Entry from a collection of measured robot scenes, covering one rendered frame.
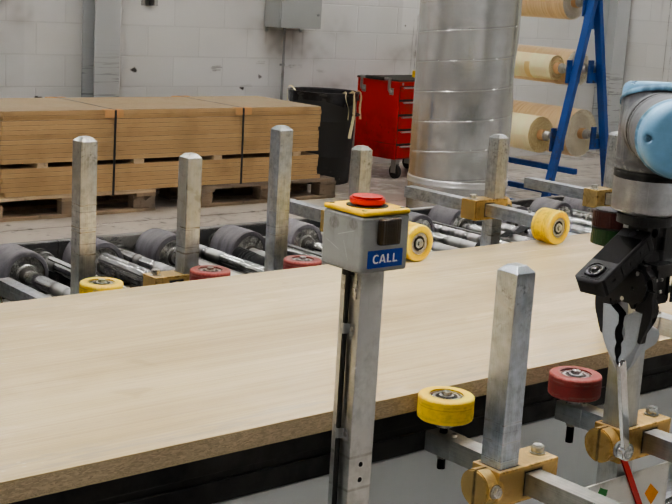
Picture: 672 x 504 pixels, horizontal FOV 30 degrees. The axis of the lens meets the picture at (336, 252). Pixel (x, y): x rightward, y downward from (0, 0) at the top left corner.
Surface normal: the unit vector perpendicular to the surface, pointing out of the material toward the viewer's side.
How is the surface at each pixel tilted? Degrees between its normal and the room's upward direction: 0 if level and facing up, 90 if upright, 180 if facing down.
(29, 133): 90
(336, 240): 90
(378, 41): 90
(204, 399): 0
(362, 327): 90
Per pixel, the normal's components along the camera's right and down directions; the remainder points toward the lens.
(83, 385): 0.06, -0.98
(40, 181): 0.64, 0.19
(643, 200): -0.36, 0.18
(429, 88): -0.73, 0.10
